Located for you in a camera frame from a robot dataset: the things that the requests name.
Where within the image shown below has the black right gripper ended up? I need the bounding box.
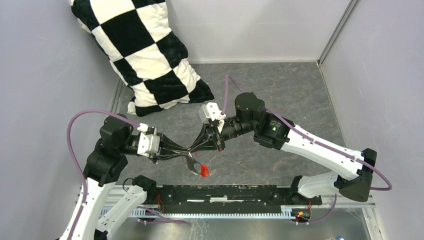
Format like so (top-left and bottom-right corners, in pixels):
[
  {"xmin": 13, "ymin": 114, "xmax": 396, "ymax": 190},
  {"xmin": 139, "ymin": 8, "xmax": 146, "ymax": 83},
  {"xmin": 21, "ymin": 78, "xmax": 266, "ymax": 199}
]
[{"xmin": 189, "ymin": 115, "xmax": 256, "ymax": 151}]

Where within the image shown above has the silver keyring with red tool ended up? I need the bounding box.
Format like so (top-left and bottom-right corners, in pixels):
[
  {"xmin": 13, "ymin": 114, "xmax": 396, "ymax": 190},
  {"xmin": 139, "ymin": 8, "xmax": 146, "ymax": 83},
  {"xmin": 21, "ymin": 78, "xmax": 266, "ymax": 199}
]
[{"xmin": 185, "ymin": 149, "xmax": 210, "ymax": 178}]

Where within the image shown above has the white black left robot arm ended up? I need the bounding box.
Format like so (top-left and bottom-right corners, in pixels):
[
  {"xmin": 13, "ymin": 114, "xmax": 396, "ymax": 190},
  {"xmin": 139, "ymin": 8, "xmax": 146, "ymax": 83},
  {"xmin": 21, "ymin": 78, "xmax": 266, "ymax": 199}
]
[{"xmin": 60, "ymin": 109, "xmax": 159, "ymax": 240}]

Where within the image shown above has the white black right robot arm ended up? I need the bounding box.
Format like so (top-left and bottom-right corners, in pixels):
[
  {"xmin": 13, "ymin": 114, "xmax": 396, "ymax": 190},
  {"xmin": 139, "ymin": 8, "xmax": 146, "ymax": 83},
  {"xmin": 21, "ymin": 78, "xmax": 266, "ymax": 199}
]
[{"xmin": 188, "ymin": 92, "xmax": 377, "ymax": 204}]

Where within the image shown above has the black white checkered pillow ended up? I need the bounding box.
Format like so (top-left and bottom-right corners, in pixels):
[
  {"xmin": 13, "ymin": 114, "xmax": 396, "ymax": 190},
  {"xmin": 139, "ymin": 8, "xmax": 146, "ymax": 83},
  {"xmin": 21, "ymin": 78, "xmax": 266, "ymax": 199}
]
[{"xmin": 70, "ymin": 0, "xmax": 215, "ymax": 117}]

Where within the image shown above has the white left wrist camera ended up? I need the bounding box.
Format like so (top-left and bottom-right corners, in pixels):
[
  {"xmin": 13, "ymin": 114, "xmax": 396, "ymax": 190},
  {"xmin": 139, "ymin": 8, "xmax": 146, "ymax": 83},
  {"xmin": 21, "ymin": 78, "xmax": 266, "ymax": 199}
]
[{"xmin": 137, "ymin": 123, "xmax": 158, "ymax": 157}]

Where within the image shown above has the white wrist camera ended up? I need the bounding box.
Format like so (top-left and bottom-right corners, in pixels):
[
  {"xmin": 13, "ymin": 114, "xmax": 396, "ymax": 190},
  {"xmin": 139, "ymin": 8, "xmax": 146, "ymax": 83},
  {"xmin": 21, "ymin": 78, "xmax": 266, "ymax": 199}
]
[
  {"xmin": 198, "ymin": 102, "xmax": 227, "ymax": 124},
  {"xmin": 137, "ymin": 123, "xmax": 158, "ymax": 157}
]

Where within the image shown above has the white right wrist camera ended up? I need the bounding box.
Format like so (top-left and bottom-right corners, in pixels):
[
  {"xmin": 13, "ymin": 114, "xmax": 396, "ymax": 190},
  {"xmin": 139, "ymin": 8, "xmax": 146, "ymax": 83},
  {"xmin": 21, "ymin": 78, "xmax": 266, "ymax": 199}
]
[{"xmin": 198, "ymin": 102, "xmax": 227, "ymax": 124}]

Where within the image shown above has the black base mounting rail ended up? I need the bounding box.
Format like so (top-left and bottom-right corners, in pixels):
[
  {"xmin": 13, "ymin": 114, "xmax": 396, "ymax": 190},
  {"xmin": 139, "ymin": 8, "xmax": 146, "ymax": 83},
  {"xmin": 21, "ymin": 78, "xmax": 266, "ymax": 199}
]
[{"xmin": 144, "ymin": 185, "xmax": 323, "ymax": 214}]

